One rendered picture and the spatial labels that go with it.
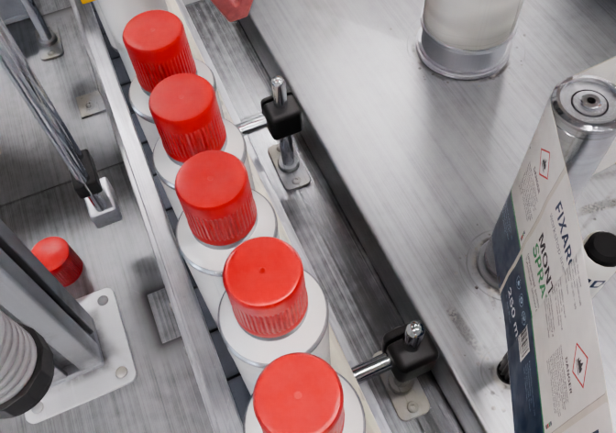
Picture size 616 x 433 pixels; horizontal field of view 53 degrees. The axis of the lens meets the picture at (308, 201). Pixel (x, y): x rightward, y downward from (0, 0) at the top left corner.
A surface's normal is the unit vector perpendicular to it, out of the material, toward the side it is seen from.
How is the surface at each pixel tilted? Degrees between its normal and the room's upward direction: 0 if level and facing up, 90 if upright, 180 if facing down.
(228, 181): 2
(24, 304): 90
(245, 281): 2
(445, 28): 93
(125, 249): 0
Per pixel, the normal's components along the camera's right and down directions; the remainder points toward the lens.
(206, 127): 0.67, 0.61
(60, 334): 0.40, 0.77
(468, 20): -0.28, 0.80
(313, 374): -0.07, -0.51
